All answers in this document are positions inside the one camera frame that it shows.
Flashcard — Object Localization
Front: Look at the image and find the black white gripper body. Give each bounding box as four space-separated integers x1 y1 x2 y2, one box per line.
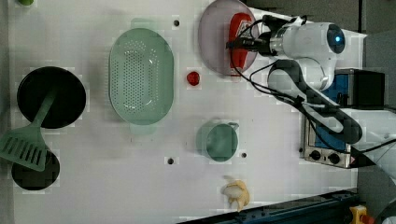
242 15 307 56

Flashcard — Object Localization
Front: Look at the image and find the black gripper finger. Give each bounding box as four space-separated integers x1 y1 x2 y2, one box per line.
226 37 259 50

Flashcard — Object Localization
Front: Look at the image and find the red ketchup bottle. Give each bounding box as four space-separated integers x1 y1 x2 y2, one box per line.
228 12 252 78

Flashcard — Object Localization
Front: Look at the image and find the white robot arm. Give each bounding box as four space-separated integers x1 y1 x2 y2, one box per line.
226 17 395 179

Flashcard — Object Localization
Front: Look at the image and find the grey round plate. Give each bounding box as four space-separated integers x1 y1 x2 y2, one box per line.
198 0 257 76

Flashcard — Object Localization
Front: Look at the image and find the red toy strawberry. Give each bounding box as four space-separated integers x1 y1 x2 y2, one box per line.
187 71 200 86

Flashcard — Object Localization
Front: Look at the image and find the green measuring cup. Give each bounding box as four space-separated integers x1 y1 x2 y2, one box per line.
195 121 239 162

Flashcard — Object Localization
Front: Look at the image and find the silver toaster oven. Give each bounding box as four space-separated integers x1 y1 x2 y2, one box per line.
300 69 385 169

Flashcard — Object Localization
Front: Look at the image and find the green oval colander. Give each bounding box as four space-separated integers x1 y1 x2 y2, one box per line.
108 18 175 135

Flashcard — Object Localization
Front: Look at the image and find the peeled toy banana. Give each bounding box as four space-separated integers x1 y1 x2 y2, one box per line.
220 175 250 212

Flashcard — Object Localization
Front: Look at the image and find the yellow red emergency button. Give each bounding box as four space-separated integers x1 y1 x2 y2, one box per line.
349 205 375 224

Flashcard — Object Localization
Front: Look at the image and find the large black pan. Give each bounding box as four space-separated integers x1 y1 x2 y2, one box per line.
17 66 87 129

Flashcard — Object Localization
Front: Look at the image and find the green object at edge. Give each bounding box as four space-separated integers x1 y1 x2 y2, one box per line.
18 0 34 6

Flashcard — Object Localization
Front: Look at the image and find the green slotted spatula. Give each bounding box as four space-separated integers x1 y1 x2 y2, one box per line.
0 90 57 172

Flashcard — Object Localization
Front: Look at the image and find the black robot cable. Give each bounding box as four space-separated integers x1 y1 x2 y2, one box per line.
229 18 396 154

